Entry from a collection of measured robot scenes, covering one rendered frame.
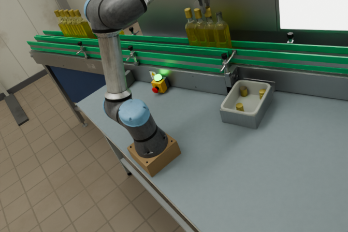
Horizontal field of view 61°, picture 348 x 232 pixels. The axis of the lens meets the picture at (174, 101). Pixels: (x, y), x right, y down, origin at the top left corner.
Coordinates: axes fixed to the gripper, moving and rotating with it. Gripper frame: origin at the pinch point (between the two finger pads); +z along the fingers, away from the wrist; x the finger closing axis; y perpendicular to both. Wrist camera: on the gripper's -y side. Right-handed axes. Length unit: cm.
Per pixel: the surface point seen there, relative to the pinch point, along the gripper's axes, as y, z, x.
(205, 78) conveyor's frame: -0.1, 31.3, 15.3
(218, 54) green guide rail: -5.2, 21.5, 6.2
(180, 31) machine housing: 31.1, 22.0, -15.4
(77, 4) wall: 275, 54, -127
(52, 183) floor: 135, 116, 75
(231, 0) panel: -7.3, 1.6, -12.1
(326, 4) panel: -51, 5, -12
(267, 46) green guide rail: -27.2, 21.6, -3.2
